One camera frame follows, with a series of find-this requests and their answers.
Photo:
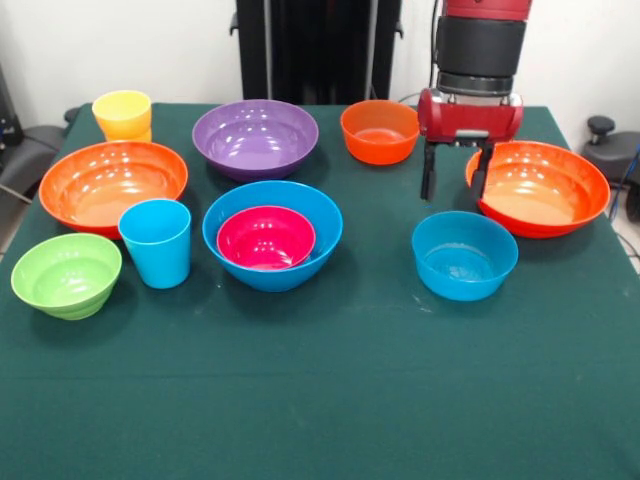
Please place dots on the pink bowl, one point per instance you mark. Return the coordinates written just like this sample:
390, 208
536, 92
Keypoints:
265, 240

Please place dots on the orange cup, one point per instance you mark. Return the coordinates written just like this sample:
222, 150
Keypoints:
131, 135

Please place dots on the small orange bowl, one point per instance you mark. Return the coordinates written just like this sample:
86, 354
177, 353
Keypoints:
377, 137

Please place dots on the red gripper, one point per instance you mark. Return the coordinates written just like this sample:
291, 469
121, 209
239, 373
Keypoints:
470, 120

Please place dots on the grey pedestal foot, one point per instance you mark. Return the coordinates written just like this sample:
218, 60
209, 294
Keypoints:
30, 155
607, 147

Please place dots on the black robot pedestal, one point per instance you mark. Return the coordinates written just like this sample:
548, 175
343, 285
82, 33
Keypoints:
310, 50

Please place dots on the large blue bowl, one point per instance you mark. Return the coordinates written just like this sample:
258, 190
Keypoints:
272, 280

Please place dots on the small blue bowl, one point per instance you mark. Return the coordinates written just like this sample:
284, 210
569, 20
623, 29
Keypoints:
462, 260

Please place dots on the purple bowl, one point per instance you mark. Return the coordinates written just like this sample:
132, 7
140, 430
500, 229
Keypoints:
255, 137

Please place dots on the blue cup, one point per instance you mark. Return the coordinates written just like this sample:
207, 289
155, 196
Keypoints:
157, 250

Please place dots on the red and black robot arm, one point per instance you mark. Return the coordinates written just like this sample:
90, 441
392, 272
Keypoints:
480, 45

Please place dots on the large orange bowl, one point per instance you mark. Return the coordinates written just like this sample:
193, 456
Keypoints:
112, 185
542, 192

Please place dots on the yellow cup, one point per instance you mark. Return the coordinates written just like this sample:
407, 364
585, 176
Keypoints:
121, 112

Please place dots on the green bowl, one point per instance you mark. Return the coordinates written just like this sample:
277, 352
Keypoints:
65, 280

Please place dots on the dark green tablecloth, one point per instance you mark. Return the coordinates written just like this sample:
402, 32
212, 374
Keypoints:
320, 375

